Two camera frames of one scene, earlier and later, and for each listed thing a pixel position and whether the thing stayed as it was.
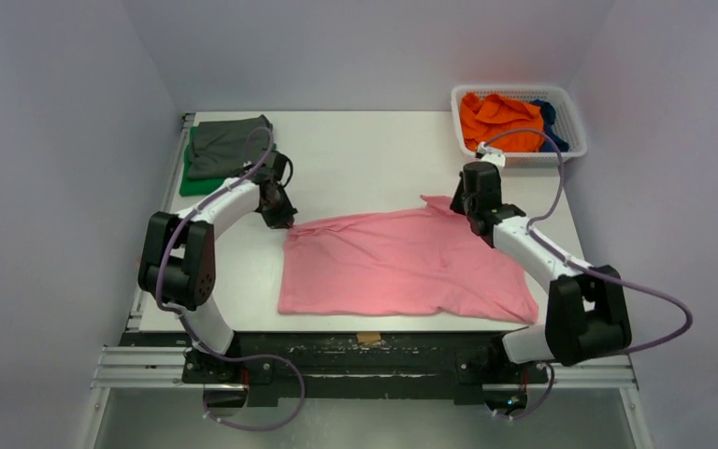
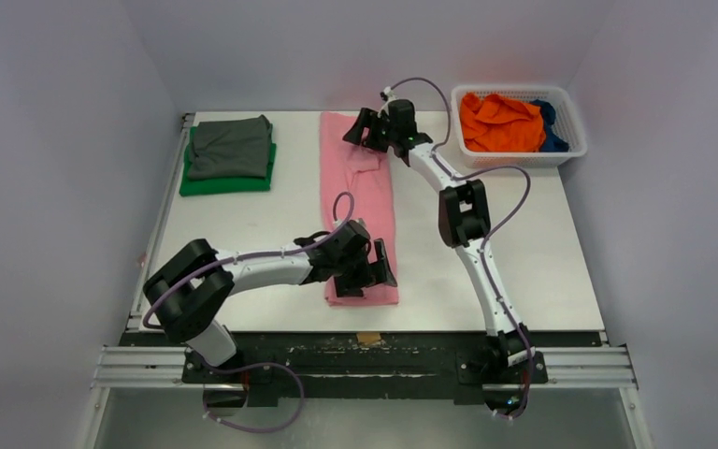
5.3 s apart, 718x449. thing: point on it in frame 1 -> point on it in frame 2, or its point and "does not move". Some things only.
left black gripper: [283, 219] -> [345, 288]
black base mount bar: [287, 369] does not move
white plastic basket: [558, 97] does not move
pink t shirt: [422, 260] -> [356, 187]
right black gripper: [461, 202] -> [370, 131]
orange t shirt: [486, 117] does not move
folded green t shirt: [192, 186] does not move
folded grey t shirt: [219, 148] does not move
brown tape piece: [368, 337] does not move
